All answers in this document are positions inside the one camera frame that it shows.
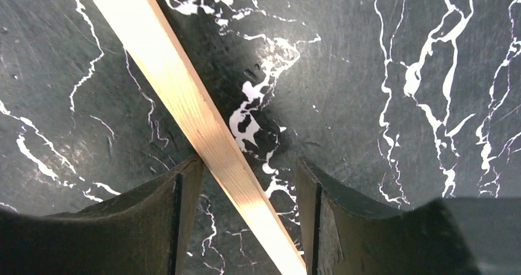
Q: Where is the wooden picture frame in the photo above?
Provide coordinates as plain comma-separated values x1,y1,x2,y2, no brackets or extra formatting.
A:
92,0,307,274

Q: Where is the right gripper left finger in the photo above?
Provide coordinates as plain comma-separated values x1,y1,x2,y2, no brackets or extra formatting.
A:
1,156,204,274

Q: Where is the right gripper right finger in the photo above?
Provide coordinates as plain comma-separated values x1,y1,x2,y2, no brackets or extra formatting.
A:
295,157,480,274

